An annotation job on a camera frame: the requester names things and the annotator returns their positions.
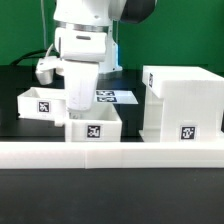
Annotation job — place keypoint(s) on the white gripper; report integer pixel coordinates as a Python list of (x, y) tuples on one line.
[(80, 54)]

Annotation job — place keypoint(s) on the white front drawer box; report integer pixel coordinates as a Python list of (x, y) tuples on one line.
[(101, 124)]

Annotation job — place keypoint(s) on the white drawer box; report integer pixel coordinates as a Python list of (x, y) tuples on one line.
[(101, 124), (42, 104)]

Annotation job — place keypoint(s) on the white drawer cabinet frame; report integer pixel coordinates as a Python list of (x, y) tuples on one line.
[(182, 104)]

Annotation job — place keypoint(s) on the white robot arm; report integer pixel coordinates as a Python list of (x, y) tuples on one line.
[(99, 16)]

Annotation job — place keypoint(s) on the white rear drawer box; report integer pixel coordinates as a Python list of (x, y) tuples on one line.
[(42, 104)]

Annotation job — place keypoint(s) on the paper sheet with markers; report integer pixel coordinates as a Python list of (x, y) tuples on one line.
[(115, 97)]

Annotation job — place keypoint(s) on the white L-shaped fence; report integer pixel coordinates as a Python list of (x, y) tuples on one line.
[(47, 155)]

